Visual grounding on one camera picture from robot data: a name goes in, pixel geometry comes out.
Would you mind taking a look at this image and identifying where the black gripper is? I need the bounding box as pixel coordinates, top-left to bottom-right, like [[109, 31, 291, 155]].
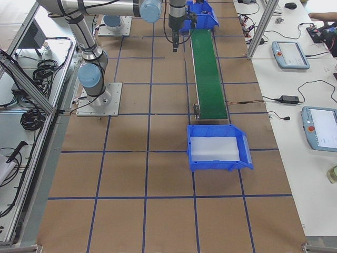
[[172, 30, 179, 53]]

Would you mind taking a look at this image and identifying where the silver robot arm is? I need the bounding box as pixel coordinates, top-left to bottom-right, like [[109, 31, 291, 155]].
[[38, 1, 187, 108], [103, 15, 123, 31]]

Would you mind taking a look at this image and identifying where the left blue plastic bin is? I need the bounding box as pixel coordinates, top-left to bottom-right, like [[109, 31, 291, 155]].
[[186, 1, 219, 30]]

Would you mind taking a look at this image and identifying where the blue plastic bin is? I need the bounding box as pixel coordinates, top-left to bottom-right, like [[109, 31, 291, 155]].
[[186, 1, 219, 30], [187, 124, 254, 172]]

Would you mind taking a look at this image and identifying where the green conveyor belt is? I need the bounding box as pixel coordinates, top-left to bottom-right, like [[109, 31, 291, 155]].
[[191, 29, 228, 120]]

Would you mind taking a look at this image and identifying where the right blue plastic bin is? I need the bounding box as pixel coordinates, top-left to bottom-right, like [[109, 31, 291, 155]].
[[187, 124, 254, 172]]

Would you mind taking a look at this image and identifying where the white foam pad right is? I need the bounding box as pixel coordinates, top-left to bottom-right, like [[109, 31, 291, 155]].
[[191, 137, 240, 161]]

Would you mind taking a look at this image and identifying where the teach pendant far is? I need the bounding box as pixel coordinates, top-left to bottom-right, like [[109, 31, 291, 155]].
[[271, 41, 310, 70]]

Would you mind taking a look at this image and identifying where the teach pendant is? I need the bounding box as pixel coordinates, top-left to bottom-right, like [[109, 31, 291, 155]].
[[271, 41, 310, 70], [301, 106, 336, 152]]

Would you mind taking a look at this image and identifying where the black power adapter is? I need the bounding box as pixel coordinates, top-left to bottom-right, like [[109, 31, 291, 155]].
[[275, 95, 300, 104]]

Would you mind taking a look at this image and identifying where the teach pendant near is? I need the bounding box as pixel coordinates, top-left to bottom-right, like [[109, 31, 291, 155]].
[[301, 106, 336, 152]]

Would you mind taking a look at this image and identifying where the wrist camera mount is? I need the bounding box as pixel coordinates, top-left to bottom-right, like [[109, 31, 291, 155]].
[[186, 6, 197, 29]]

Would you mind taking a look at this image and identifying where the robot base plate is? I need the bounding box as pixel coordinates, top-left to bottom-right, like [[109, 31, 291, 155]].
[[75, 82, 122, 116], [97, 15, 132, 37]]

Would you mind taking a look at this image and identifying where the red black conveyor wire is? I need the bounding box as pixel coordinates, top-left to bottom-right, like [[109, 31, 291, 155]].
[[226, 100, 265, 106]]

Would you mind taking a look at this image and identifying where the aluminium frame post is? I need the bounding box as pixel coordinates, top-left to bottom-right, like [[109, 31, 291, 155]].
[[246, 0, 279, 60]]

